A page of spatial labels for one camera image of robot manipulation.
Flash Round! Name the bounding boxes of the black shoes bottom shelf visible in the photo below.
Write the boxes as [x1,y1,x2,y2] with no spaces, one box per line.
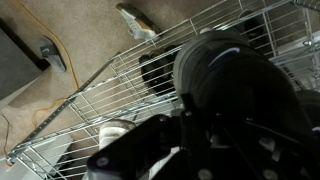
[240,15,272,58]

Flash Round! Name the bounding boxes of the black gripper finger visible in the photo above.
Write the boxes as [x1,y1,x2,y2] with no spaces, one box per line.
[87,114,181,180]

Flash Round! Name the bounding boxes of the chrome wire shoe rack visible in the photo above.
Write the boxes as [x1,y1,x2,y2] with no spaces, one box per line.
[6,0,319,180]

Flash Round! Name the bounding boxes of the grey sofa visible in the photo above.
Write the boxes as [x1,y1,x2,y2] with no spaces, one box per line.
[0,18,50,109]

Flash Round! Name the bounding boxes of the black sneaker with white swoosh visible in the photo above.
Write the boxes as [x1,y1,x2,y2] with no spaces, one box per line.
[173,30,312,136]

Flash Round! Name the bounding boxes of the orange extension cord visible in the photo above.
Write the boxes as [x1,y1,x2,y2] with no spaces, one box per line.
[0,0,80,158]

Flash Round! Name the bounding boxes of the small white sneakers on rack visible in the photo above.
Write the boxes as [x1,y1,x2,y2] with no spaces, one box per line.
[81,119,138,180]

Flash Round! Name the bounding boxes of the black brown sandals on rack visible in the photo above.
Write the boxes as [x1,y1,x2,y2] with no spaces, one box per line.
[138,45,177,96]

